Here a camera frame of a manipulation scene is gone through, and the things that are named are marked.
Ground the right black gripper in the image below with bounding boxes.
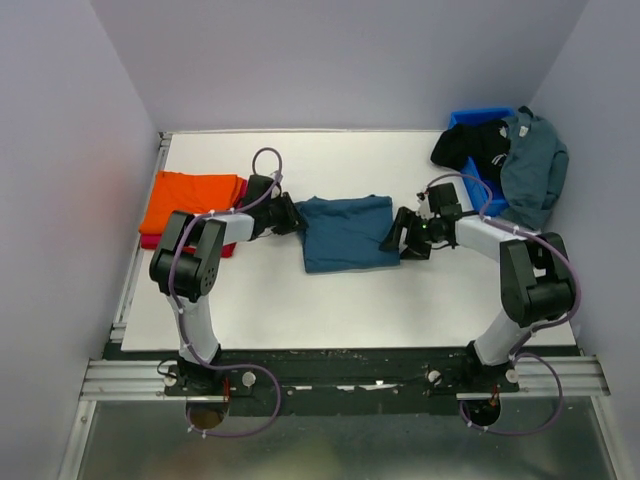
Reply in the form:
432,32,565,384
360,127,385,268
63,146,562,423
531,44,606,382
379,205,441,261

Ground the teal blue t shirt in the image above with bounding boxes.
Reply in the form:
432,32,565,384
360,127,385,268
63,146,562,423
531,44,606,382
296,195,400,274

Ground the orange t shirt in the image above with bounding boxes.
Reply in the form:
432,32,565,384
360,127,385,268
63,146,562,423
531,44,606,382
137,170,246,237

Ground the black t shirt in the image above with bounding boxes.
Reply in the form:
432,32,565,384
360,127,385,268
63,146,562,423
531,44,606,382
430,119,511,184

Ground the pink t shirt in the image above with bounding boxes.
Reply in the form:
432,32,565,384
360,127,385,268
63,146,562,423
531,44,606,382
140,175,251,259

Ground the grey blue t shirt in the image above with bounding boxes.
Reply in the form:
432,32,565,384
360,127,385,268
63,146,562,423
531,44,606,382
500,106,569,230

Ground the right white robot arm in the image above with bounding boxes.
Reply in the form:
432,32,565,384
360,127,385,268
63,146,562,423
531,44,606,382
380,183,581,392

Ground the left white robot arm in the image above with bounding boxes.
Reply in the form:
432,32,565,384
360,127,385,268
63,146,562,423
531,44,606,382
149,173,307,395

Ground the blue plastic bin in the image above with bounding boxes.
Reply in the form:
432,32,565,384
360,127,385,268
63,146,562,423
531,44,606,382
448,107,515,217

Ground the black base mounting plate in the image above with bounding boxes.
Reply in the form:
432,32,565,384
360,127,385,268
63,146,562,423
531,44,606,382
103,342,583,417

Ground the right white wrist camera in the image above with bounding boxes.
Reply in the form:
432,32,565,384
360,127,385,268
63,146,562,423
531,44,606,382
416,191,432,218

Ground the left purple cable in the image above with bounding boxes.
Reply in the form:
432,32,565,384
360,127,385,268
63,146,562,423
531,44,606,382
167,147,286,441

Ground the purple cable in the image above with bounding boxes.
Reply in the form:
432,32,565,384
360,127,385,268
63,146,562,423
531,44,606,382
167,147,286,441
417,172,584,436

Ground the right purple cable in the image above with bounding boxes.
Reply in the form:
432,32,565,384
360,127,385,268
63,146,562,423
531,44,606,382
417,172,584,436

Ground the aluminium frame rail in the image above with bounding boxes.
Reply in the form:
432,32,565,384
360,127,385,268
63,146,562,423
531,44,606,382
54,130,191,480

